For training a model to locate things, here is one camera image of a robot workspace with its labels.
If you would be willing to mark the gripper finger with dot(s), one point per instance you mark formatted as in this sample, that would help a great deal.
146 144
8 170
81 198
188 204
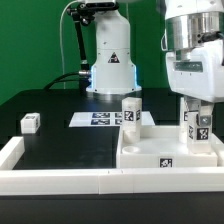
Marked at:
205 113
192 104

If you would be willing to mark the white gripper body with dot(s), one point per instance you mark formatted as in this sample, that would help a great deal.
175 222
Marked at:
201 77

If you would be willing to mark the white square tabletop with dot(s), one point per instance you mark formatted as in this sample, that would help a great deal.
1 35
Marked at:
160 147

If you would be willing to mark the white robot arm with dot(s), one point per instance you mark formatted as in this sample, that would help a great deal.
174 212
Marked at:
193 41

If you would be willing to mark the white U-shaped obstacle fence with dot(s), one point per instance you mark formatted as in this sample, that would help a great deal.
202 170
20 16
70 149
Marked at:
100 181

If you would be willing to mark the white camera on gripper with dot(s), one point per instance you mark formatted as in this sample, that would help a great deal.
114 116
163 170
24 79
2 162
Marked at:
163 41

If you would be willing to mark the white marker base plate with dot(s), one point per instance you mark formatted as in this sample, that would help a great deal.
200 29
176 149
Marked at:
86 119

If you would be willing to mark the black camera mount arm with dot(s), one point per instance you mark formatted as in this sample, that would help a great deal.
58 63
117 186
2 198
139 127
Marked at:
83 15

